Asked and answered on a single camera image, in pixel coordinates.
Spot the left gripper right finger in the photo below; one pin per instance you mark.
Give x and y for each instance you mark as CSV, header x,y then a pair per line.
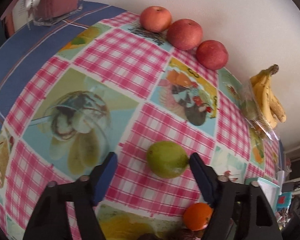
x,y
244,205

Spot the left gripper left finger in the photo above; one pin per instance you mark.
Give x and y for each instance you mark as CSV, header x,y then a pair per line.
x,y
49,219

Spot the white teal-rimmed box lid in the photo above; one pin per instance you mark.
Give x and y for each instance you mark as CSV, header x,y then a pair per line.
x,y
270,189

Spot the orange tangerine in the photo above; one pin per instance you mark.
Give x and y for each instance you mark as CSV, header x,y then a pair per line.
x,y
197,216

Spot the small green guava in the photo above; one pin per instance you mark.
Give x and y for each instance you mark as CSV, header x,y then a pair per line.
x,y
167,159

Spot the teal toy box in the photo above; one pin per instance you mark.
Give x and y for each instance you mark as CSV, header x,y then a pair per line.
x,y
284,201

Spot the dark brown passion fruit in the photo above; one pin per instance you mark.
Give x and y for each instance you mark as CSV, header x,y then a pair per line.
x,y
149,236

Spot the clear plastic fruit container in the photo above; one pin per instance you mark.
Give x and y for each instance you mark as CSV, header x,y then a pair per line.
x,y
253,115

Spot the yellow banana bunch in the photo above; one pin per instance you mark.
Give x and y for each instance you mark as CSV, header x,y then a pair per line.
x,y
268,103

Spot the pink checkered fruit tablecloth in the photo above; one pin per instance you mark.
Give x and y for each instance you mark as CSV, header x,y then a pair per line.
x,y
124,89

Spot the blue table cover cloth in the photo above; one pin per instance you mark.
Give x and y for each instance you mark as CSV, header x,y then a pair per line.
x,y
29,65

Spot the dark red apple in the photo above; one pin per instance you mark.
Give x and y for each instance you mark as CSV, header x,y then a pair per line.
x,y
212,54

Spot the pale red apple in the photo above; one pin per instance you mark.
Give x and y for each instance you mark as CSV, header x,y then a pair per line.
x,y
155,19

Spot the middle red apple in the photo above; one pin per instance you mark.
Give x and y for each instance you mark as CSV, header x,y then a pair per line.
x,y
185,34

